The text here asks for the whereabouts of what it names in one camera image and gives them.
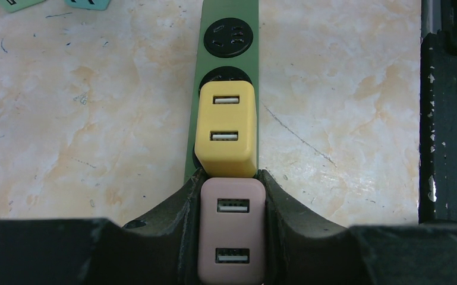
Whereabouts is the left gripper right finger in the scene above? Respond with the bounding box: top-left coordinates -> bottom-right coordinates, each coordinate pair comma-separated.
257,170 -> 457,284

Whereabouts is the green power strip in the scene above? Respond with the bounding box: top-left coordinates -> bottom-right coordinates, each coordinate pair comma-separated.
184,0 -> 259,181

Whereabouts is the light green plug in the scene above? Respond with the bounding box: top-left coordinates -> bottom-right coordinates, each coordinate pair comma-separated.
0,0 -> 45,13

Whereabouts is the yellow plug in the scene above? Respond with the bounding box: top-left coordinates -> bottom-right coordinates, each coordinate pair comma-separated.
194,81 -> 257,178

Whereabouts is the teal plug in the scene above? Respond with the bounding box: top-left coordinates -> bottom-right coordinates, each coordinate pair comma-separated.
64,0 -> 111,11

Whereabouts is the pink plug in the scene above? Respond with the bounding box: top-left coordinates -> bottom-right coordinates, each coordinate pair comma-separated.
197,178 -> 266,284

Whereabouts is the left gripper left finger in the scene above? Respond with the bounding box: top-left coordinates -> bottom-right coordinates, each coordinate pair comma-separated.
0,169 -> 207,284

